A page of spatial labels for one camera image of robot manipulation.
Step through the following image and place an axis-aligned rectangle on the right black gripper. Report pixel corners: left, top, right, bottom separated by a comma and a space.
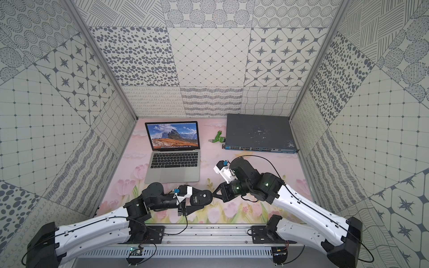
211, 179, 251, 203

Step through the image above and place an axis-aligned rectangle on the black wireless mouse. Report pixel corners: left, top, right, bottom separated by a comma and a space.
189, 190, 213, 206

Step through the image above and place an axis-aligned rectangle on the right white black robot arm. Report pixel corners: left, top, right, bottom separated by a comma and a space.
213, 157, 363, 268

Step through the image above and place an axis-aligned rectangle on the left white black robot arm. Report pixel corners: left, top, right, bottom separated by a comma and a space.
21, 183, 213, 268

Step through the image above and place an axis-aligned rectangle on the silver open laptop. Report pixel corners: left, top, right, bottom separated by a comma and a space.
145, 121, 201, 184

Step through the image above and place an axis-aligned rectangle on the pink floral table mat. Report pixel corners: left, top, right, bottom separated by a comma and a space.
95, 117, 314, 224

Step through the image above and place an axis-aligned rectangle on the aluminium mounting rail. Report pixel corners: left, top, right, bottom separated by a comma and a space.
70, 222, 346, 247

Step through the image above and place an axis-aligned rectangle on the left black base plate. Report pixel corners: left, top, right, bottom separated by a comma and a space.
126, 226, 165, 245

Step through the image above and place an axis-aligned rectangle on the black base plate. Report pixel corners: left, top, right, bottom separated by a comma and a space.
248, 225, 297, 245
126, 226, 165, 245

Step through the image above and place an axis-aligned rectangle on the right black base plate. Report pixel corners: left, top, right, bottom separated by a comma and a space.
248, 225, 297, 245

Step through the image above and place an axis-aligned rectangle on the dark grey network switch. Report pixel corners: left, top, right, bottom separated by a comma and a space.
224, 114, 299, 154

